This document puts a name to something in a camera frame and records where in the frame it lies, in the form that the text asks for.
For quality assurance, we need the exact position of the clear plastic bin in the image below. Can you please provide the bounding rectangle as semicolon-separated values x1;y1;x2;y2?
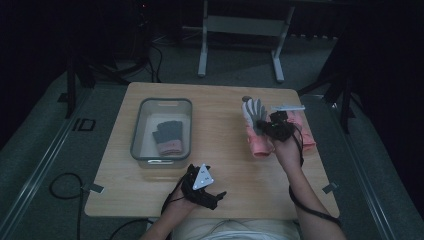
129;97;193;169

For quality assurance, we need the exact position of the black floor cable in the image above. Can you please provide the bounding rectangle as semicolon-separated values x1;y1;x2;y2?
49;172;85;240

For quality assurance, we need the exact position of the black metal stand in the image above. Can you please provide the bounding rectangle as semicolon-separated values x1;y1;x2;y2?
63;39;158;119
297;29;364;135

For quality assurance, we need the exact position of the metal floor rail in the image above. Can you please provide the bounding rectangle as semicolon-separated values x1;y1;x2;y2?
299;94;398;240
0;86;96;240

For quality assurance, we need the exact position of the pink padded ski glove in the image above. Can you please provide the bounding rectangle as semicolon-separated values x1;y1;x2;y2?
285;109;317;152
241;95;276;159

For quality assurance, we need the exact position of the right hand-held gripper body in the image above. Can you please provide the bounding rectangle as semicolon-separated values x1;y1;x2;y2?
265;104;306;143

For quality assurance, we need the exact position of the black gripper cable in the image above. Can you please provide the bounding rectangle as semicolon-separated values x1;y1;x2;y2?
287;122;342;228
160;173;191;216

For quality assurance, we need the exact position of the white metal table frame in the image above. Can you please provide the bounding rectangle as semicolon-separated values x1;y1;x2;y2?
197;0;296;84

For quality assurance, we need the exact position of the person's left hand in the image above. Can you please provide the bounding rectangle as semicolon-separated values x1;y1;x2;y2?
165;186;202;216

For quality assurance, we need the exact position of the grey table corner bracket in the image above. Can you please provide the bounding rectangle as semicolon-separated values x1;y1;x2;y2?
321;181;340;195
80;182;105;195

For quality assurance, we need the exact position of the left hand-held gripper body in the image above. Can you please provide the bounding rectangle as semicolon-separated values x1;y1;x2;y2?
181;162;221;211

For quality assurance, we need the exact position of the grey knit glove pink cuff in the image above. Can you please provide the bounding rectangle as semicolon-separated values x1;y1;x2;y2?
152;120;185;157

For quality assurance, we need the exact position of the person's right hand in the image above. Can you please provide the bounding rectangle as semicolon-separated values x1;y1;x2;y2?
271;134;304;172

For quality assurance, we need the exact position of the person's white clothing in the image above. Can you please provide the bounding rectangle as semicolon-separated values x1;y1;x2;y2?
171;218;302;240

